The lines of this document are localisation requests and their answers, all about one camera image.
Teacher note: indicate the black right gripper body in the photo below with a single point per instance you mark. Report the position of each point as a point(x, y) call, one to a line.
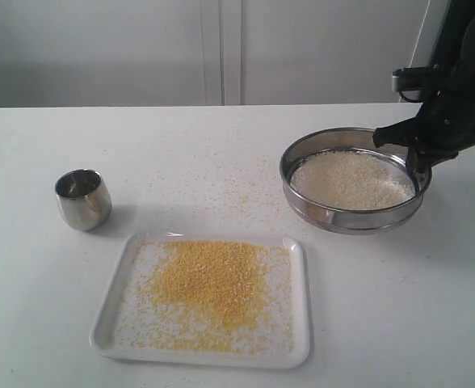
point(446, 121)

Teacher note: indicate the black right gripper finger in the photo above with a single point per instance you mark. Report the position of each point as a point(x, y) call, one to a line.
point(402, 133)
point(417, 161)

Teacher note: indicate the rice and millet grains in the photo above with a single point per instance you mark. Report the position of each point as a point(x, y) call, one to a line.
point(352, 181)

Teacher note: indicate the round steel mesh sieve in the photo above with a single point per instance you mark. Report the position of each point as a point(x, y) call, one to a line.
point(352, 221)

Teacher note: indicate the stainless steel cup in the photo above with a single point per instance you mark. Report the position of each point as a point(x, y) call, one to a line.
point(83, 199)

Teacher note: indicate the scattered grains on table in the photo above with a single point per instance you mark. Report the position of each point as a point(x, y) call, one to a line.
point(219, 175)

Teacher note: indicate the white plastic tray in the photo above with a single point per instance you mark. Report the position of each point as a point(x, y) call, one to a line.
point(104, 327)

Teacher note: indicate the yellow millet grains on tray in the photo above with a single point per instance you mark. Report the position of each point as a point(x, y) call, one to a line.
point(209, 296)

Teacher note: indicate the white cabinet doors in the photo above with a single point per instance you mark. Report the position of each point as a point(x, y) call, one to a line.
point(159, 53)

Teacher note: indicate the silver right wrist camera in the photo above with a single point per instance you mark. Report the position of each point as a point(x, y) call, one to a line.
point(425, 78)

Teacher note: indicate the dark grey post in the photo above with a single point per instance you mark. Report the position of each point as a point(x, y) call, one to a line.
point(441, 34)

